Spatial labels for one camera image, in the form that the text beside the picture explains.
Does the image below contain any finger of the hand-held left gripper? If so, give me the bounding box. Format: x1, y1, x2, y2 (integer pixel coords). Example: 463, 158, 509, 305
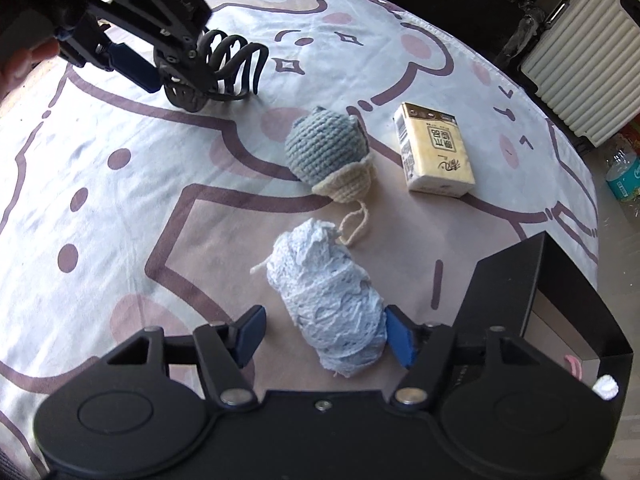
107, 0, 219, 112
56, 7, 162, 94

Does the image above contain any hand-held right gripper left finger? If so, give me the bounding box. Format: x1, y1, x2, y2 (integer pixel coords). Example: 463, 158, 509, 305
102, 305, 267, 409

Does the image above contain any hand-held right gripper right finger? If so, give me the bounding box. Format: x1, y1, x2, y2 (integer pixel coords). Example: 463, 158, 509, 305
384, 306, 541, 409

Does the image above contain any dark brown hair claw clip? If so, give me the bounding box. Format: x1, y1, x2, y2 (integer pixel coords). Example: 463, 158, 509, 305
165, 29, 271, 111

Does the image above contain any white lace roll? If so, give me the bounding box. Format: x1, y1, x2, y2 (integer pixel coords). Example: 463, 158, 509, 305
250, 219, 388, 377

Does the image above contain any black cardboard box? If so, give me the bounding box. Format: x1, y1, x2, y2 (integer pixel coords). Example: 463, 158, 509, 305
452, 232, 633, 411

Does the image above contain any beige tissue pack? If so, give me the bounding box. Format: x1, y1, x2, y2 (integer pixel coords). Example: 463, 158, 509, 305
392, 101, 476, 196

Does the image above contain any pink crochet doll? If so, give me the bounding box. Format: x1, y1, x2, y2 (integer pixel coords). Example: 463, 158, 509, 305
564, 354, 619, 402

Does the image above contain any person's left hand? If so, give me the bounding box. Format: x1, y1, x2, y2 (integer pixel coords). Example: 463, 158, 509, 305
0, 40, 61, 103

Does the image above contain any cartoon bear printed blanket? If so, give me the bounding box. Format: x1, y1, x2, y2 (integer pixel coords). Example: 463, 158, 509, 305
0, 0, 601, 480

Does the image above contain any shrink-wrapped water bottle pack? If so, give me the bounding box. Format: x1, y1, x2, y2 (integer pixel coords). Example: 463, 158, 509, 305
602, 135, 640, 221

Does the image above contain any crumpled plastic wrap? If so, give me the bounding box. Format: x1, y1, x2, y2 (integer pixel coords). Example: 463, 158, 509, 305
505, 5, 546, 76

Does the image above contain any white ribbed suitcase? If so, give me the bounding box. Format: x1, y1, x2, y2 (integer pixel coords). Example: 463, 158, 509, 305
520, 0, 640, 148

